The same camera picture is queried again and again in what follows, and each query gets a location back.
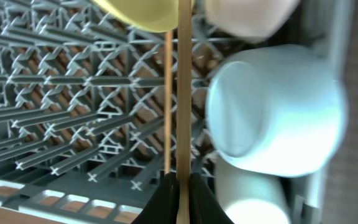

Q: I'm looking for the grey plastic dish rack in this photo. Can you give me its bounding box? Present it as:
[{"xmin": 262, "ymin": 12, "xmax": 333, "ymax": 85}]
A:
[{"xmin": 0, "ymin": 0, "xmax": 357, "ymax": 224}]

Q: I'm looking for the white cup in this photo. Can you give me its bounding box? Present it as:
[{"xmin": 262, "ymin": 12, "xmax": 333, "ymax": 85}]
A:
[{"xmin": 214, "ymin": 157, "xmax": 291, "ymax": 224}]

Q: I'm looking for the yellow plate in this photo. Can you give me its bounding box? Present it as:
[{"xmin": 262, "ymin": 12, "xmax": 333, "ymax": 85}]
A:
[{"xmin": 93, "ymin": 0, "xmax": 179, "ymax": 33}]

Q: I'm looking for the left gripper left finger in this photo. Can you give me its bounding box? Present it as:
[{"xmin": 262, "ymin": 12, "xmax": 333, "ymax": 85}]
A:
[{"xmin": 132, "ymin": 173, "xmax": 180, "ymax": 224}]

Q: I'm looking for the wooden chopstick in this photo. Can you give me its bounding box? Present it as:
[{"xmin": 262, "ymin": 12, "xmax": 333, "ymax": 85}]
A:
[
  {"xmin": 164, "ymin": 30, "xmax": 173, "ymax": 174},
  {"xmin": 176, "ymin": 0, "xmax": 192, "ymax": 224}
]

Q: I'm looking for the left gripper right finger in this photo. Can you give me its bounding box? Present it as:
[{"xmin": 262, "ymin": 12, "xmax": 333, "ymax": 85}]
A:
[{"xmin": 189, "ymin": 173, "xmax": 234, "ymax": 224}]

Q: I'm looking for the light blue bowl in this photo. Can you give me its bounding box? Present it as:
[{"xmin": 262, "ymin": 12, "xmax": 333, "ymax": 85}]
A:
[{"xmin": 205, "ymin": 44, "xmax": 348, "ymax": 178}]

